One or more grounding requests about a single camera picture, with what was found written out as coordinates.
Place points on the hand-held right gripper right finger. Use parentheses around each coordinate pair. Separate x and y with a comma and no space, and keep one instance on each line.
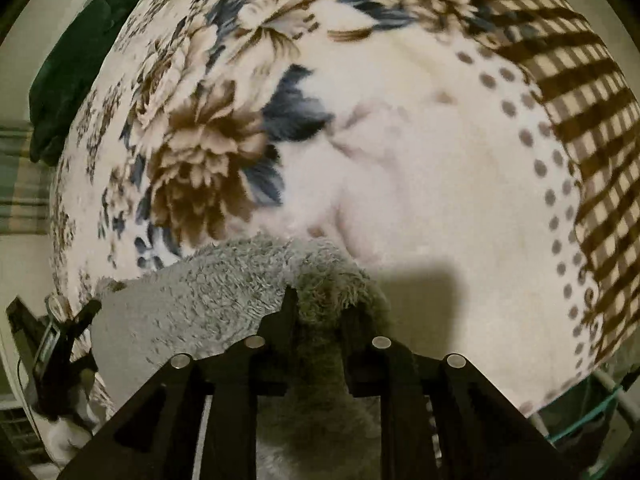
(360,355)

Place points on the teal storage rack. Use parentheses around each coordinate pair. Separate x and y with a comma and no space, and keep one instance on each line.
(600,405)

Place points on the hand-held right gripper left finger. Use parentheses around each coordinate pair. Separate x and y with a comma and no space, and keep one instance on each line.
(282,330)

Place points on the grey fluffy pants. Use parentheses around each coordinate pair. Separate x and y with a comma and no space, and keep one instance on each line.
(210,300)

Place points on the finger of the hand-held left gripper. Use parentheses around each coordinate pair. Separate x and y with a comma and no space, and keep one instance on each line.
(77,377)
(82,312)

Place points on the green striped curtain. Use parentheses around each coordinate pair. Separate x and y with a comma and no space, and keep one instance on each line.
(22,185)

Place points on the floral checkered-edge blanket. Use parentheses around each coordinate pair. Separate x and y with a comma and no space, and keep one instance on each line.
(400,185)

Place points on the dark green blanket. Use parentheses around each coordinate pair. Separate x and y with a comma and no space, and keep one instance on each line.
(70,80)

